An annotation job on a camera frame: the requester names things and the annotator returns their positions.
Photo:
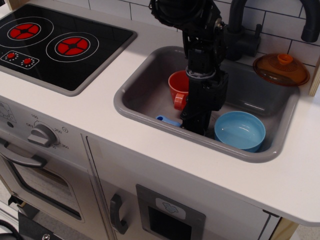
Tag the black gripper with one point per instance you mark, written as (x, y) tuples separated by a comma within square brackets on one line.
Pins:
[(206, 92)]

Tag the blue handled grey spoon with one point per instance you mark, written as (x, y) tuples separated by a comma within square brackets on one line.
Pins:
[(168, 121)]

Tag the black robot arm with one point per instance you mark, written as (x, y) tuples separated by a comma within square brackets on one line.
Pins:
[(203, 40)]

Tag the light blue plastic bowl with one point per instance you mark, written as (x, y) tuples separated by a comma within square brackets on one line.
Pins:
[(241, 130)]

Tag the grey plastic sink basin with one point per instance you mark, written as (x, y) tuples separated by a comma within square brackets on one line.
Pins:
[(146, 95)]

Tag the orange plastic cup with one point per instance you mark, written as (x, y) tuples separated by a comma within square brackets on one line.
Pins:
[(178, 83)]

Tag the dark grey toy faucet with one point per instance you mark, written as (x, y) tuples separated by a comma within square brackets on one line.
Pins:
[(240, 43)]

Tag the orange transparent pot lid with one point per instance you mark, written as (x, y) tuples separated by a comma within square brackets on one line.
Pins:
[(281, 69)]

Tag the grey dispenser panel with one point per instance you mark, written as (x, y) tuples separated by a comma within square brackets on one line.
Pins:
[(168, 219)]

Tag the white oven door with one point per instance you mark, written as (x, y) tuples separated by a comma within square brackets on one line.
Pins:
[(60, 189)]

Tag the grey oven dial knob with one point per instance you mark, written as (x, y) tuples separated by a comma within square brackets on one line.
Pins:
[(41, 135)]

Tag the black toy stove top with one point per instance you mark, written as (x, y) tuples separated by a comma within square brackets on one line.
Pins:
[(58, 51)]

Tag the grey cabinet door handle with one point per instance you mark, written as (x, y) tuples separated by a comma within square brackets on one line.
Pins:
[(119, 225)]

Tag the grey oven door handle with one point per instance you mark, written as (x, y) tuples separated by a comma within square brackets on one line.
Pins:
[(35, 161)]

